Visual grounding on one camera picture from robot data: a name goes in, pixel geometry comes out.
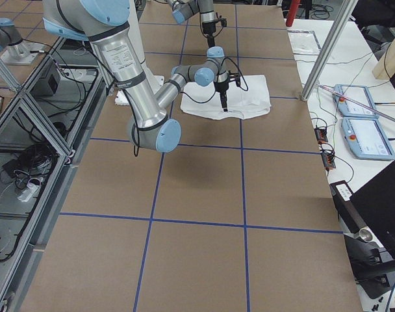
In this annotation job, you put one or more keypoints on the white power strip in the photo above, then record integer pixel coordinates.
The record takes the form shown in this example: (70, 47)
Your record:
(29, 191)

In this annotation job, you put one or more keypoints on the red fire extinguisher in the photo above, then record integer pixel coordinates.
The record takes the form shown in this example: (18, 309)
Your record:
(294, 5)

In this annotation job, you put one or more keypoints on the white long-sleeve printed shirt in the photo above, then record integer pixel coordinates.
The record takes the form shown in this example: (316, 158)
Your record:
(205, 102)

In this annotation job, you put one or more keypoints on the grey electrical box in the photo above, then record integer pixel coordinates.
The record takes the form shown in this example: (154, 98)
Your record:
(48, 81)

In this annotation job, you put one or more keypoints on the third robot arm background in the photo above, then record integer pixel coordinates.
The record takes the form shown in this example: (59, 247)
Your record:
(17, 52)

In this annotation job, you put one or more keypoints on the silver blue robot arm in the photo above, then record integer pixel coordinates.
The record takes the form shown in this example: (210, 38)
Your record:
(184, 10)
(105, 25)

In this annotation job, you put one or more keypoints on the orange black circuit module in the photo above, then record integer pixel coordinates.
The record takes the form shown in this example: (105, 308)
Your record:
(321, 134)

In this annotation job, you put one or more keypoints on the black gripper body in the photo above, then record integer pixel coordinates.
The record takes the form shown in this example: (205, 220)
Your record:
(221, 87)
(208, 33)

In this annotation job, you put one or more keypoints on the aluminium frame post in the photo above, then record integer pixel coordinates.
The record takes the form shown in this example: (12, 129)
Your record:
(330, 42)

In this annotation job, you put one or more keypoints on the lower blue teach pendant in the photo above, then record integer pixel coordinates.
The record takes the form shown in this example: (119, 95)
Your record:
(366, 139)

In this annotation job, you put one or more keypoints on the aluminium profile frame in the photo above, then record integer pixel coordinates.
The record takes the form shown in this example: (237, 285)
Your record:
(42, 138)

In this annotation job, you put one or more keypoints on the clear plastic garment bag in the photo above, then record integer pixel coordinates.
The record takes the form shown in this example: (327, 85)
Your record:
(304, 42)

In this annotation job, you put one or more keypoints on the upper blue teach pendant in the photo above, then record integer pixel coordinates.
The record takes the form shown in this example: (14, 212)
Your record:
(358, 93)

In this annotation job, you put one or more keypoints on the wooden beam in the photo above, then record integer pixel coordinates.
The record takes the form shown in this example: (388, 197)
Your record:
(384, 13)

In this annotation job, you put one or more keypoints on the blue teach pendant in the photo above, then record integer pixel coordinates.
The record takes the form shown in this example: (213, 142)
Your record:
(366, 139)
(358, 93)

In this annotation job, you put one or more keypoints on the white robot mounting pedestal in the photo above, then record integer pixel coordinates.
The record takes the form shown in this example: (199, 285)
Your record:
(127, 59)

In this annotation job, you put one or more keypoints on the black laptop computer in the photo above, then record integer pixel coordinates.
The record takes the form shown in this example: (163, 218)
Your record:
(375, 203)

